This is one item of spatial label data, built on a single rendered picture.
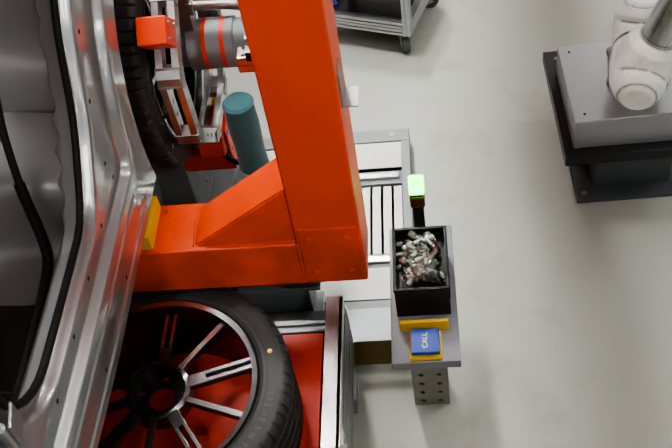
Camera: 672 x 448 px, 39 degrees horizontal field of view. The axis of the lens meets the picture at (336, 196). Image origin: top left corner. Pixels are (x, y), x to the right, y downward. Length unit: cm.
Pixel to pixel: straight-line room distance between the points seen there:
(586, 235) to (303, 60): 154
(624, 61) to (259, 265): 116
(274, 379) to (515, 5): 221
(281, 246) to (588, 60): 129
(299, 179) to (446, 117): 148
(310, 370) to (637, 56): 124
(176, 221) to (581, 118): 126
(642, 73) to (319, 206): 103
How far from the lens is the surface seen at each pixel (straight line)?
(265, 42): 188
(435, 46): 385
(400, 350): 239
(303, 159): 209
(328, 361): 247
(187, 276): 246
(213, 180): 316
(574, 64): 314
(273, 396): 230
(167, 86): 242
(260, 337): 240
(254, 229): 231
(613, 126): 298
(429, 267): 241
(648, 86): 277
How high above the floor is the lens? 247
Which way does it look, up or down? 48 degrees down
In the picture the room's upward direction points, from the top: 11 degrees counter-clockwise
